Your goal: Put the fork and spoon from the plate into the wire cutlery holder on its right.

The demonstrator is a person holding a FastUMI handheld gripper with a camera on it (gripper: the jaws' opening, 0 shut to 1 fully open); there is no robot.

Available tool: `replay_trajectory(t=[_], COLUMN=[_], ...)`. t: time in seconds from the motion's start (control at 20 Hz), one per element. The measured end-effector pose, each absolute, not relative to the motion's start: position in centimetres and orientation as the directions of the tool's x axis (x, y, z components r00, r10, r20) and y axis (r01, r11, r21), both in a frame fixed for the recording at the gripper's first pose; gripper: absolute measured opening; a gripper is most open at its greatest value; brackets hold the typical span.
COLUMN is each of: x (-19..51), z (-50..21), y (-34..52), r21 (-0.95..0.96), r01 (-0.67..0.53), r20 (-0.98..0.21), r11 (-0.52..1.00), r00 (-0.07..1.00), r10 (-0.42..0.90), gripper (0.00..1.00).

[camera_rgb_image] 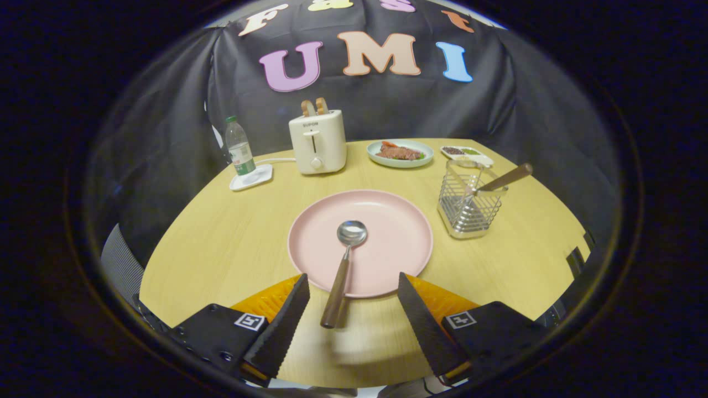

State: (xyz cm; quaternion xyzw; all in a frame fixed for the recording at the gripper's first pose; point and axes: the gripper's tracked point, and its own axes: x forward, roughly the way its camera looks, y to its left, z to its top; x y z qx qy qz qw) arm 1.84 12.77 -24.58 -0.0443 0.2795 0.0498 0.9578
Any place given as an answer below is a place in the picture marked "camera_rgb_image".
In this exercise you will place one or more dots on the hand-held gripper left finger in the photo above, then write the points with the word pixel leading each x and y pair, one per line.
pixel 282 329

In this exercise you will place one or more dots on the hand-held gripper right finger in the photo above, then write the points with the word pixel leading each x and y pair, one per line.
pixel 423 326

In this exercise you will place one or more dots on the pink plate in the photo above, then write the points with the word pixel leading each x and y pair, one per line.
pixel 387 237

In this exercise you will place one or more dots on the white square coaster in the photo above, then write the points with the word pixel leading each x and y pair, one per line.
pixel 260 178

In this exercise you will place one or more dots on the light green plate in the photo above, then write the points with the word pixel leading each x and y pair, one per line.
pixel 401 164

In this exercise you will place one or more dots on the black chair armrest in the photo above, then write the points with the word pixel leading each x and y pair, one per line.
pixel 576 260

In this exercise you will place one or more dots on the brown meat slices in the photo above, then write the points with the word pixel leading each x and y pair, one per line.
pixel 401 153

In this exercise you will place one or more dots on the grey mesh chair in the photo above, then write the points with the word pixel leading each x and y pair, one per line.
pixel 119 260

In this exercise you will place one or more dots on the white divided condiment dish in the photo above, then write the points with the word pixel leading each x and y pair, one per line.
pixel 485 160

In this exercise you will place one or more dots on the dark brown seeds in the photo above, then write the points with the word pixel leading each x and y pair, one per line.
pixel 453 151

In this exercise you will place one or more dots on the green powder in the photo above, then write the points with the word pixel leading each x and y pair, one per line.
pixel 471 151

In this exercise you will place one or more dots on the clear plastic water bottle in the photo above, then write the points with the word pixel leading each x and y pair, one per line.
pixel 240 149

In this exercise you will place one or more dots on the cream white toaster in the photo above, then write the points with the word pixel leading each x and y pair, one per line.
pixel 326 143

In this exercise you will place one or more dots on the toasted bread slice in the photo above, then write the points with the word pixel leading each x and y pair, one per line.
pixel 322 106
pixel 307 109

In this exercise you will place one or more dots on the black backdrop cloth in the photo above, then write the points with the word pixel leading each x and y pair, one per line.
pixel 525 110

